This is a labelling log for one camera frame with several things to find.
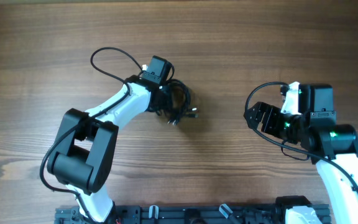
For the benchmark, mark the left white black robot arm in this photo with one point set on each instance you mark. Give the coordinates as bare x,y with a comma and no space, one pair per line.
82,153

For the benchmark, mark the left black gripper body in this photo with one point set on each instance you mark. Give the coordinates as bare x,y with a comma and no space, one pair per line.
166,100

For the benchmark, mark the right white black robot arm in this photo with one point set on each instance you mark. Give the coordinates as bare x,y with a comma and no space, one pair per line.
306,123

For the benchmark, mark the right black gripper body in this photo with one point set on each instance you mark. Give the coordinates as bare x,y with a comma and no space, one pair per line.
276,121

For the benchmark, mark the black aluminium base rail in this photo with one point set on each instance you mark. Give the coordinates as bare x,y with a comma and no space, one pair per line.
262,213

